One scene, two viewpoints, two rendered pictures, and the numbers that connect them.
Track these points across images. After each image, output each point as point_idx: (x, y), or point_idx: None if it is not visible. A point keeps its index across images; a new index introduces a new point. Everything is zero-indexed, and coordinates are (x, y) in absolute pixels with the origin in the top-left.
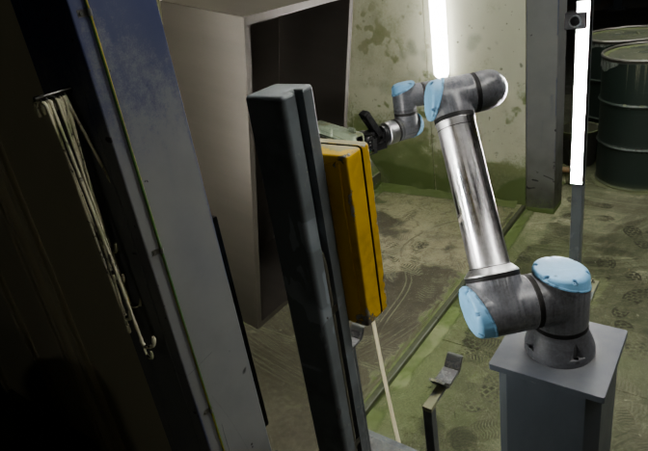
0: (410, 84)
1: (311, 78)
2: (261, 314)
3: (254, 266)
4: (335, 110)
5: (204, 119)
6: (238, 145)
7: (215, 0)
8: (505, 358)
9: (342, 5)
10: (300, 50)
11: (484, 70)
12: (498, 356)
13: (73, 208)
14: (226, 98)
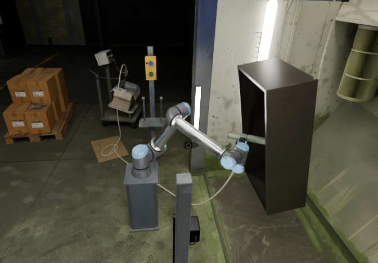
0: (236, 144)
1: (290, 132)
2: (250, 175)
3: None
4: (274, 148)
5: (260, 99)
6: (244, 107)
7: (267, 63)
8: (153, 164)
9: (272, 98)
10: (299, 118)
11: (172, 109)
12: (156, 164)
13: None
14: (248, 91)
